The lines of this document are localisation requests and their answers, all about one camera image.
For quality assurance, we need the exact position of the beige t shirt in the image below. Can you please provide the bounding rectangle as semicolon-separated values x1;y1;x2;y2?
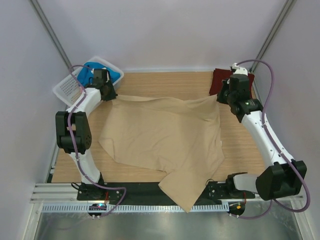
99;95;225;212

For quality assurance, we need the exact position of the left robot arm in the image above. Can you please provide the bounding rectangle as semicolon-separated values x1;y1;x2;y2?
55;65;117;201

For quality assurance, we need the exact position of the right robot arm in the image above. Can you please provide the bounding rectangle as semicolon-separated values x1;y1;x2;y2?
217;63;307;201

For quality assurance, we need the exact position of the folded dark red shirt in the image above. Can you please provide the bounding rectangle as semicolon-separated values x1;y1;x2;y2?
208;68;255;98

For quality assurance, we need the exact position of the blue t shirt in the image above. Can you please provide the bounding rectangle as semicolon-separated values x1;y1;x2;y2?
77;61;121;86

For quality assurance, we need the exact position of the white plastic basket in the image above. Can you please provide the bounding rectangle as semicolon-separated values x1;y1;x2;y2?
53;56;125;107

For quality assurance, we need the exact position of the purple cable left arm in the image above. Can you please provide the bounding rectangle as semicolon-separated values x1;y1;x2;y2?
67;65;127;221

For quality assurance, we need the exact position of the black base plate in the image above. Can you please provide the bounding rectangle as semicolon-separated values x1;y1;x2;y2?
71;180;255;206

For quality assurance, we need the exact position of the right aluminium frame post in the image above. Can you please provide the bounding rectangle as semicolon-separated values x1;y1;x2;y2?
255;0;297;60

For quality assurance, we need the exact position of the slotted cable duct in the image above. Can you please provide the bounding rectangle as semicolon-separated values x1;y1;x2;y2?
41;202;229;214

